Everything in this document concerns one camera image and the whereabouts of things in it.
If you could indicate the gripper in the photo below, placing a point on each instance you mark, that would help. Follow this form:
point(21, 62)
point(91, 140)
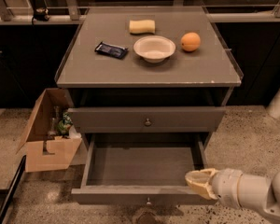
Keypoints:
point(226, 182)

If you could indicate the grey drawer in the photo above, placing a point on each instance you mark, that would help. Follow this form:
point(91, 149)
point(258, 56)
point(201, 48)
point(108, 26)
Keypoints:
point(159, 119)
point(141, 168)

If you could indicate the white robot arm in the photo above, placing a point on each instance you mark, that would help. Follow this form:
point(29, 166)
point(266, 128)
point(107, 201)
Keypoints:
point(245, 158)

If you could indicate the grey top drawer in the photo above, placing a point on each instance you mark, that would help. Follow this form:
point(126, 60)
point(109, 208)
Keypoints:
point(159, 119)

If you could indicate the grey drawer cabinet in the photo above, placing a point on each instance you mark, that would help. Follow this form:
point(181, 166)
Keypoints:
point(204, 77)

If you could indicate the orange fruit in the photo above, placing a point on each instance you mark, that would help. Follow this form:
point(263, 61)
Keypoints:
point(190, 42)

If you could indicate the white paper bowl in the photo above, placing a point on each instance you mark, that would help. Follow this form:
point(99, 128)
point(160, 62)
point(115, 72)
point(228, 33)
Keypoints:
point(154, 48)

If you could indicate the green snack bag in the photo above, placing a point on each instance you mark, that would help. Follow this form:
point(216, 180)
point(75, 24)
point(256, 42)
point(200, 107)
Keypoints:
point(64, 124)

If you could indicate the clear bottle in box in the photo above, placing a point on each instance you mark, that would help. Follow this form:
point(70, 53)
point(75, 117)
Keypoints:
point(53, 130)

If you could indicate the yellow sponge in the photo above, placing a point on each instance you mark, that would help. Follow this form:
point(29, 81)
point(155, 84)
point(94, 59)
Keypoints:
point(142, 27)

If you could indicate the dark blue snack packet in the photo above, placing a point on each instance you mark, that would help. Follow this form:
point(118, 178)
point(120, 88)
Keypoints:
point(111, 50)

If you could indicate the brown cardboard box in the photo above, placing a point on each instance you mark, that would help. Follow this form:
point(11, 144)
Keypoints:
point(42, 153)

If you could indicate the black bar on floor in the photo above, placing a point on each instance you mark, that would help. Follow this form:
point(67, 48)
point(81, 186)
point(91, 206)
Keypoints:
point(6, 195)

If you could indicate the black device on ledge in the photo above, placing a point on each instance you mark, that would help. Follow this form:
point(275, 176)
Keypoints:
point(41, 14)

